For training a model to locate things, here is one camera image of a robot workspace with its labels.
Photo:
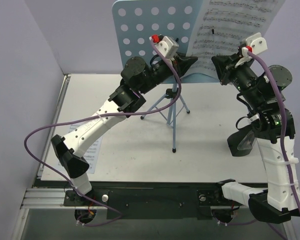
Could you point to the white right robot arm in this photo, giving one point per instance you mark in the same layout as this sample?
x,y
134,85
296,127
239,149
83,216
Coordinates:
x,y
272,127

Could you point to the sheet music booklet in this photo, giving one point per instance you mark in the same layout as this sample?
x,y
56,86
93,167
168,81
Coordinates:
x,y
218,28

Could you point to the light blue music stand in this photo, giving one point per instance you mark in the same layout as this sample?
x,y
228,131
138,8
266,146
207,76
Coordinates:
x,y
135,21

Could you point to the black metronome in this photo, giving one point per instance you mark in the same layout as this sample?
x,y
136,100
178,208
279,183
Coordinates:
x,y
241,142

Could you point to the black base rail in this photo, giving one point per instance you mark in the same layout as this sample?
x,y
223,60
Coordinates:
x,y
154,201

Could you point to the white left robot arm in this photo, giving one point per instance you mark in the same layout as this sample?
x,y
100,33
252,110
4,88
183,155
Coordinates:
x,y
95,125

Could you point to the aluminium frame rail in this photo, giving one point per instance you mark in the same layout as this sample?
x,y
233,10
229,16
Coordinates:
x,y
43,198

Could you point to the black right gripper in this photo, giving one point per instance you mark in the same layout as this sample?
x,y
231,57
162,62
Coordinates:
x,y
229,69

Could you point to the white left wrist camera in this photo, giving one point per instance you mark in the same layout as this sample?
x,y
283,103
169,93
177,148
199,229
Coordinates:
x,y
164,46

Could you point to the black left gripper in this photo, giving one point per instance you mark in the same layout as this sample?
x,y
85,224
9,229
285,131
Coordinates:
x,y
175,66

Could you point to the sheet music page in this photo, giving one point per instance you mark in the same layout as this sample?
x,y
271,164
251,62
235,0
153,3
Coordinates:
x,y
91,155

